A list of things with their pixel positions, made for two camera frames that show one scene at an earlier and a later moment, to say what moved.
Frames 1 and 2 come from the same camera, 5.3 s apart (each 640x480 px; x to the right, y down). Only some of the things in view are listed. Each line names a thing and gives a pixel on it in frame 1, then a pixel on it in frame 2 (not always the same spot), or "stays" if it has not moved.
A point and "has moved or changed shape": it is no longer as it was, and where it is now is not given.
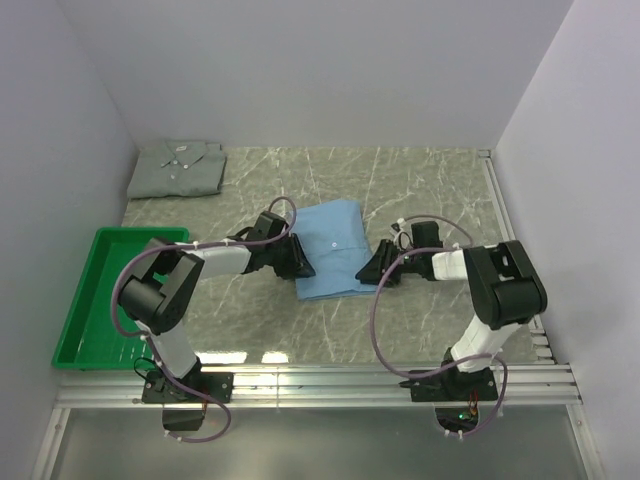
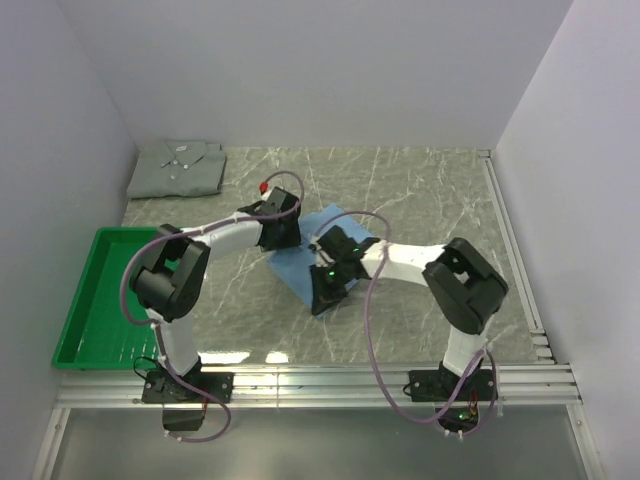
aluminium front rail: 518,386 stays
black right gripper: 375,270 -> 322,296
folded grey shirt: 176,168 stays
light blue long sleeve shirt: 333,239 has moved or changed shape
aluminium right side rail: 508,234 stays
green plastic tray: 91,338 stays
